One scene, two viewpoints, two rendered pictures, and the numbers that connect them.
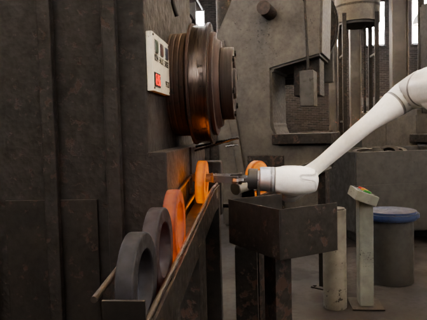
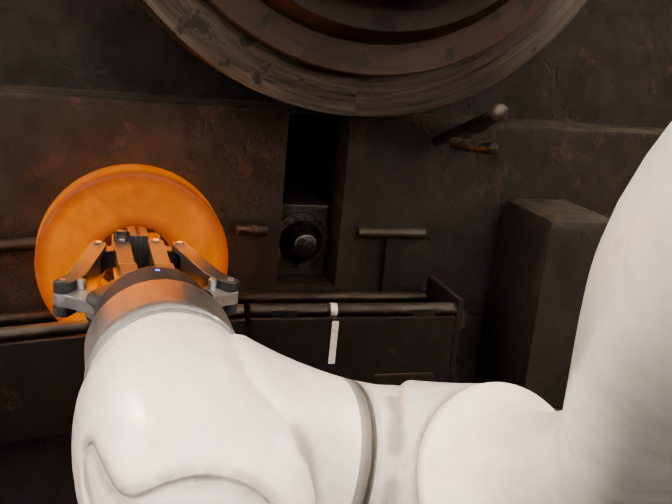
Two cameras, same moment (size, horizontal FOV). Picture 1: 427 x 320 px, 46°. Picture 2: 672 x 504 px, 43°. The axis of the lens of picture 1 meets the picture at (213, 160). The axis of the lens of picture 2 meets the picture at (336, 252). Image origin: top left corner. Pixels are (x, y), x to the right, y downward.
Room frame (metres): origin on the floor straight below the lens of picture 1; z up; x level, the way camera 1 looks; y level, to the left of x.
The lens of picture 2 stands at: (1.71, -0.65, 0.96)
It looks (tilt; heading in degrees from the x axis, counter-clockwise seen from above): 15 degrees down; 66
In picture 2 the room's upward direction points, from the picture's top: 6 degrees clockwise
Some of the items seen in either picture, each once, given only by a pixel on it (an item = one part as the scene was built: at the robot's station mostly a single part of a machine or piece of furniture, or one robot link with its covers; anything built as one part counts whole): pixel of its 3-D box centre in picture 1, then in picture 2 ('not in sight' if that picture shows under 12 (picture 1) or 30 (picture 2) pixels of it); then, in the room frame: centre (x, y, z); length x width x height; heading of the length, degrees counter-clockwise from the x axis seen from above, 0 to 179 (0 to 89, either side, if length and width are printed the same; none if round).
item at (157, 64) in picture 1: (159, 65); not in sight; (1.68, 0.17, 1.15); 0.26 x 0.02 x 0.18; 174
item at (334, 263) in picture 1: (334, 257); not in sight; (2.58, -0.61, 0.26); 0.12 x 0.12 x 0.52
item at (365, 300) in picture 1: (365, 246); not in sight; (2.60, -0.78, 0.31); 0.24 x 0.16 x 0.62; 174
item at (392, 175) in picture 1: (390, 189); not in sight; (4.31, -1.51, 0.39); 1.03 x 0.83 x 0.77; 99
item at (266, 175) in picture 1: (265, 179); (163, 361); (1.81, -0.19, 0.75); 0.09 x 0.06 x 0.09; 174
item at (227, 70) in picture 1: (229, 83); not in sight; (2.00, -0.07, 1.11); 0.28 x 0.06 x 0.28; 174
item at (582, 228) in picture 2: (210, 187); (539, 321); (2.24, 0.02, 0.68); 0.11 x 0.08 x 0.24; 84
